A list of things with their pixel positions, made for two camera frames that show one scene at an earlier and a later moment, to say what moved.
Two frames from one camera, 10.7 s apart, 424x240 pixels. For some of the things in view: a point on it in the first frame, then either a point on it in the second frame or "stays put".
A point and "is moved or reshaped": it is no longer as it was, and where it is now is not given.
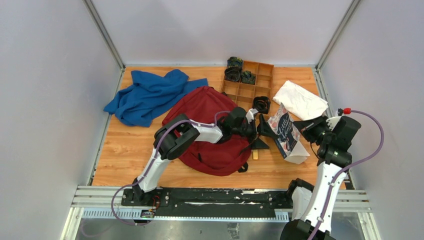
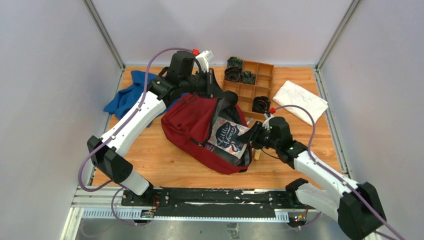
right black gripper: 306,125 -> 252,136
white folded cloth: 304,104 stays put
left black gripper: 257,129 -> 216,87
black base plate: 212,201 stays put
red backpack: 207,106 is moved or reshaped
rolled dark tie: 233,74 stays put
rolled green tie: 248,77 stays put
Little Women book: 286,136 is moved or reshaped
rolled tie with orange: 261,104 stays put
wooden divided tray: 243,94 stays put
